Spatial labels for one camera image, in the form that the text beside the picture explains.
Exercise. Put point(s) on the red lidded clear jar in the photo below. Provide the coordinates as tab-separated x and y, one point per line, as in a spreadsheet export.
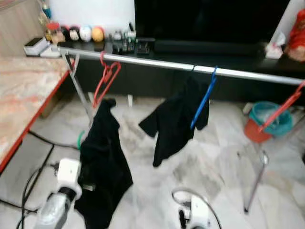
55	34

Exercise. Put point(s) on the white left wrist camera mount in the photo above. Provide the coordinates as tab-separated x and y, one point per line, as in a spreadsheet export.
69	174

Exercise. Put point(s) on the black flat television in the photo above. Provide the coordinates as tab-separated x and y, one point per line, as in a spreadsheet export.
209	19

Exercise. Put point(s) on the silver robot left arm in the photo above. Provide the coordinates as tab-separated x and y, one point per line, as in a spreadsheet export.
55	212

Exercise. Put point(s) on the white box black lid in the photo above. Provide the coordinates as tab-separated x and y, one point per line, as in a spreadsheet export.
35	47

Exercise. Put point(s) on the red buddha statue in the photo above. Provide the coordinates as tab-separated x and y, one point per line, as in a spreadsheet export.
298	38

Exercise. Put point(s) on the black soundbar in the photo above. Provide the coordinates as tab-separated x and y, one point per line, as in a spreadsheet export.
207	47

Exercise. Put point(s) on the black shirt green logo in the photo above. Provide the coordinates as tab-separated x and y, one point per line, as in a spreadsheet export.
171	119

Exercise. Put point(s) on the silver metal clothes rack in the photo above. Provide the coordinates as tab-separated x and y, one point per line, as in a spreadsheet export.
171	63

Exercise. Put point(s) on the orange round doll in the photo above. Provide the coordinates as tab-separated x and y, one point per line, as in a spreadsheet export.
98	34

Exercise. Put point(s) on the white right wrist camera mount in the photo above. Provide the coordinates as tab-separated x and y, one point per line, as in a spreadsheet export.
199	214

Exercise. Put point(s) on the light wooden sideboard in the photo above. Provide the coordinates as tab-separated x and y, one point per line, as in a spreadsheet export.
19	31

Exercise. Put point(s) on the black haired round doll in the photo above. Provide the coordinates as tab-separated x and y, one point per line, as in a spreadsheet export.
74	34

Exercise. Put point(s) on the blue clothes hanger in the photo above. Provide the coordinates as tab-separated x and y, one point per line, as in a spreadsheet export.
204	98

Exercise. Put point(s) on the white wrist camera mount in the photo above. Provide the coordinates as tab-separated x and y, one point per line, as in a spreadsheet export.
199	214
69	174

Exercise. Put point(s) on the green clothes hanger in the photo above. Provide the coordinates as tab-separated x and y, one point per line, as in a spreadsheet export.
79	138

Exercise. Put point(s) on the black low tv cabinet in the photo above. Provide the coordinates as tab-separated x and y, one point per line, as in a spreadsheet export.
152	81

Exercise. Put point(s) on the red clothes hanger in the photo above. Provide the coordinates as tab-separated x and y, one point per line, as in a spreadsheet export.
282	106
106	86

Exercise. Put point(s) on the red plastic bucket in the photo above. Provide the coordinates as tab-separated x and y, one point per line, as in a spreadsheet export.
252	131

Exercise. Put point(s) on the black clothes hanger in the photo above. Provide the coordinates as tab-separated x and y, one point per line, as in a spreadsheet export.
193	68

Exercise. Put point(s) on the black metal table frame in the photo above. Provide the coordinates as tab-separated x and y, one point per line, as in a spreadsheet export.
39	176

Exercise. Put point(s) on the white round doll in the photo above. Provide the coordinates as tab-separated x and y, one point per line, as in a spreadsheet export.
86	33

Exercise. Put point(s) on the black shirt grey lettering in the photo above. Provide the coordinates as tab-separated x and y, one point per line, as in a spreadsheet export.
102	167

